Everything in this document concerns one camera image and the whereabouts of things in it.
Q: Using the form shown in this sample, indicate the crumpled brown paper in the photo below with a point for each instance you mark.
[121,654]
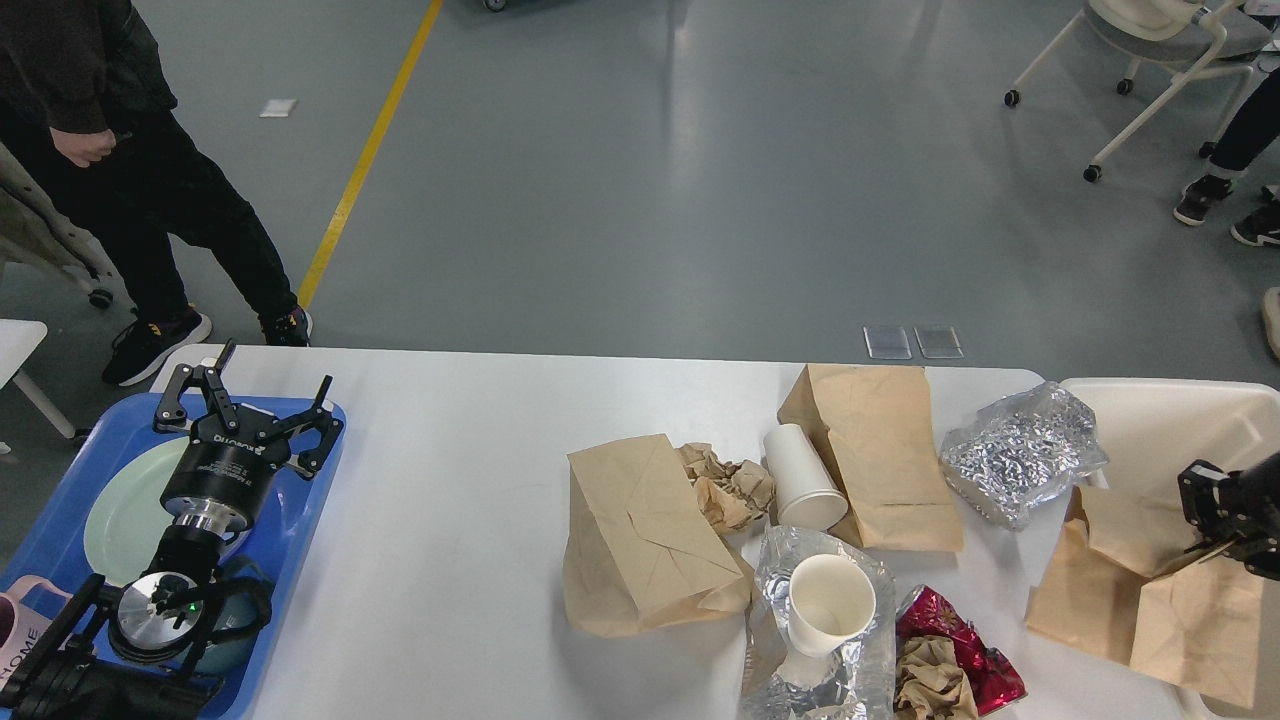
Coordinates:
[730,495]

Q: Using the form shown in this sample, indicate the crumpled brown paper ball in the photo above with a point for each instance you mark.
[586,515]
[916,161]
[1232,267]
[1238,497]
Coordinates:
[930,684]

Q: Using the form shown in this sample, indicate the crumpled silver foil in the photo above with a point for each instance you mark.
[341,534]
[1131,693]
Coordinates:
[1021,452]

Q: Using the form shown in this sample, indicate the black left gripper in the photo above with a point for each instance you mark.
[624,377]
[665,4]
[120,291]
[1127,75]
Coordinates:
[223,476]

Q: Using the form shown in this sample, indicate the pink home mug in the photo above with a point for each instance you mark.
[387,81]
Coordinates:
[21,625]

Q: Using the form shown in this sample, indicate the white rolling chair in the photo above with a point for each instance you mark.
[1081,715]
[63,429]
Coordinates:
[1191,40]

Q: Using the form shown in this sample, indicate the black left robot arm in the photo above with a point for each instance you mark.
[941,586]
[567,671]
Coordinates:
[163,565]

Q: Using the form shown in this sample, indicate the upright white paper cup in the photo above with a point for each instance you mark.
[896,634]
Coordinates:
[832,600]

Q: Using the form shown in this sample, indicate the beige chair at left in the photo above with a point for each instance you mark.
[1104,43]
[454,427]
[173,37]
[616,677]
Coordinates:
[34,233]

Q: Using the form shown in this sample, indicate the lying white paper cup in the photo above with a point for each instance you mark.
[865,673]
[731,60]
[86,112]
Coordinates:
[806,496]

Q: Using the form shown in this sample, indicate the person with black sneakers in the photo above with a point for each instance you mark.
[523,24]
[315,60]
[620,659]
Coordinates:
[1254,127]

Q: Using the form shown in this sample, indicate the silver foil bag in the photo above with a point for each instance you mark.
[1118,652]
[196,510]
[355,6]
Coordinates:
[855,680]

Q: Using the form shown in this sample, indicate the red foil wrapper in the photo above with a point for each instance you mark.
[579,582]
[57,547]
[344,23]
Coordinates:
[995,682]

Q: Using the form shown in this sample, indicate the large brown paper bag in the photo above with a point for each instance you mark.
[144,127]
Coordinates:
[640,554]

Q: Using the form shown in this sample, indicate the white side table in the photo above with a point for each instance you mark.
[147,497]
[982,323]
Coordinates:
[19,339]

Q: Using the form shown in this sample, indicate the beige plastic bin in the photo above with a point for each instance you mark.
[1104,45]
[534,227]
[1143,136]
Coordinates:
[1154,428]

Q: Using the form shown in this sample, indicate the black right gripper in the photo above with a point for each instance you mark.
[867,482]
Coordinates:
[1257,494]

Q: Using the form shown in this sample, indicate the mint green plate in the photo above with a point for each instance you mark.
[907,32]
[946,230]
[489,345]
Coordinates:
[128,518]

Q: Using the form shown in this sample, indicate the teal home mug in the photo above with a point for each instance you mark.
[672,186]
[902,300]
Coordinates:
[238,610]

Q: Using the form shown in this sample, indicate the person in dark clothes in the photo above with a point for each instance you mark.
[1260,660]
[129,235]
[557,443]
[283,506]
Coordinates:
[88,113]

